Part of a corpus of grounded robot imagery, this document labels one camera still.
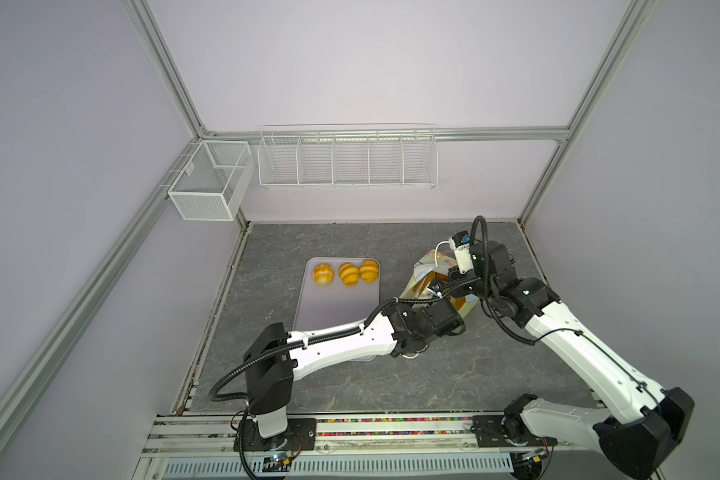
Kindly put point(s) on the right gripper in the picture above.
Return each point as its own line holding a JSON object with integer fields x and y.
{"x": 455, "y": 280}

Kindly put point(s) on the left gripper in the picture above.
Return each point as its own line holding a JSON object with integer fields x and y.
{"x": 411, "y": 306}

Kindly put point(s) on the floral paper bag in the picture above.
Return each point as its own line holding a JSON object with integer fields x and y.
{"x": 436, "y": 269}

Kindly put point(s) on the yellow twisted bread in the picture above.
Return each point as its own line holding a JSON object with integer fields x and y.
{"x": 349, "y": 274}
{"x": 369, "y": 270}

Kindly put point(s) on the round sesame bun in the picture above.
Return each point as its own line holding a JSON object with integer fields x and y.
{"x": 323, "y": 274}

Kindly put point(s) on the long golden pastry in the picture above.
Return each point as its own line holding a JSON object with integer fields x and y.
{"x": 441, "y": 289}

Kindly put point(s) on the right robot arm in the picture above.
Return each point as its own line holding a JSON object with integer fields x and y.
{"x": 639, "y": 424}

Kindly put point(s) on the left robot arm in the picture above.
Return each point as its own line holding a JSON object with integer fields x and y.
{"x": 279, "y": 358}

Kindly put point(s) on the lavender tray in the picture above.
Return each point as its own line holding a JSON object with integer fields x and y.
{"x": 335, "y": 308}

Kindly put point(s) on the white mesh box basket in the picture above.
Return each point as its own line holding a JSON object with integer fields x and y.
{"x": 213, "y": 181}

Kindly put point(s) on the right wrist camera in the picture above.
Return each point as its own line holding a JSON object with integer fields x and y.
{"x": 460, "y": 244}

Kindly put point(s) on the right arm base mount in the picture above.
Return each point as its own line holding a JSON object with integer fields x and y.
{"x": 496, "y": 430}

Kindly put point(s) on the white wire basket rack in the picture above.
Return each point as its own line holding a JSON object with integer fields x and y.
{"x": 348, "y": 156}

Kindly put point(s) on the aluminium front rail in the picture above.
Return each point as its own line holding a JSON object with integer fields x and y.
{"x": 333, "y": 434}

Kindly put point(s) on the aluminium frame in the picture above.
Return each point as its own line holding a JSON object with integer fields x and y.
{"x": 17, "y": 404}

